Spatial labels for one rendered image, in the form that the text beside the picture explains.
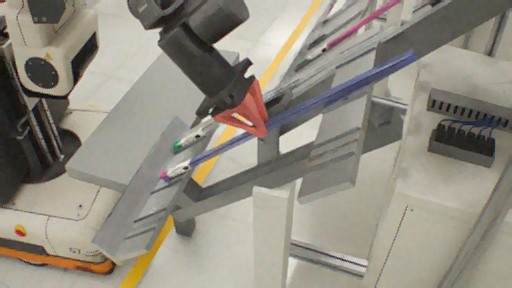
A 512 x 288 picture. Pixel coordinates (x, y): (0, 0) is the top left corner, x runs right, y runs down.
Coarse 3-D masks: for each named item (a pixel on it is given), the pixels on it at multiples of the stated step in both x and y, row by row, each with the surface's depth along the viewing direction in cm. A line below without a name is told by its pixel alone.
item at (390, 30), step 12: (396, 24) 62; (372, 36) 63; (384, 36) 62; (348, 48) 66; (360, 48) 64; (324, 60) 69; (336, 60) 67; (312, 72) 70; (288, 84) 73; (264, 96) 76; (276, 96) 75; (204, 132) 86; (180, 144) 91
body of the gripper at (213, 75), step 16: (208, 48) 62; (192, 64) 60; (208, 64) 60; (224, 64) 62; (240, 64) 66; (192, 80) 62; (208, 80) 61; (224, 80) 61; (208, 96) 63; (224, 96) 59; (208, 112) 62
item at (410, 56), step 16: (384, 64) 54; (400, 64) 53; (352, 80) 57; (368, 80) 56; (320, 96) 61; (336, 96) 59; (288, 112) 64; (304, 112) 62; (272, 128) 66; (224, 144) 72; (240, 144) 70; (192, 160) 77; (208, 160) 75
